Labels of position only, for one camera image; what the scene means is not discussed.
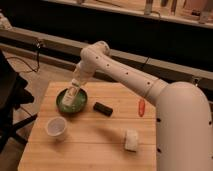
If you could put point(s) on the black rectangular block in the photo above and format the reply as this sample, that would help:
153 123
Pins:
107 111

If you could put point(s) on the green ceramic bowl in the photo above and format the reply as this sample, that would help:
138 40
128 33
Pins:
77 106

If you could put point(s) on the black office chair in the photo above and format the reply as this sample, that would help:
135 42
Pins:
12 95

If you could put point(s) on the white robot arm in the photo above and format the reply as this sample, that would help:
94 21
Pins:
184 123

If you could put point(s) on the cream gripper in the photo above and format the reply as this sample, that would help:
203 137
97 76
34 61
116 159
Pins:
76 83

